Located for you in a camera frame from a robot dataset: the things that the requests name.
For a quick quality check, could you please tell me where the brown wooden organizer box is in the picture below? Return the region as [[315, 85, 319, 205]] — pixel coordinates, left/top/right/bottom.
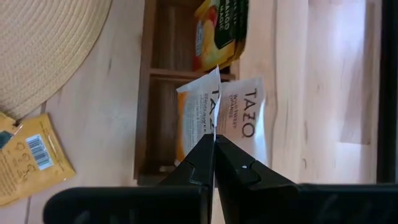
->
[[133, 0, 249, 187]]

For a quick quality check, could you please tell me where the black metal table frame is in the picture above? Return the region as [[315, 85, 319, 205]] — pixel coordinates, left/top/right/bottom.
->
[[376, 0, 398, 184]]

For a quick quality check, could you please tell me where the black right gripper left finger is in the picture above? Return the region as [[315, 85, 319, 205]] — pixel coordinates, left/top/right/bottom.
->
[[42, 133, 216, 224]]

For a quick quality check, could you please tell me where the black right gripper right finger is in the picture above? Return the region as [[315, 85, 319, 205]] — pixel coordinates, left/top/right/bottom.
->
[[215, 134, 398, 224]]

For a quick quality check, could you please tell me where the round woven straw placemat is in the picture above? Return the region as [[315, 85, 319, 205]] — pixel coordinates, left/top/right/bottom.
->
[[0, 0, 113, 121]]

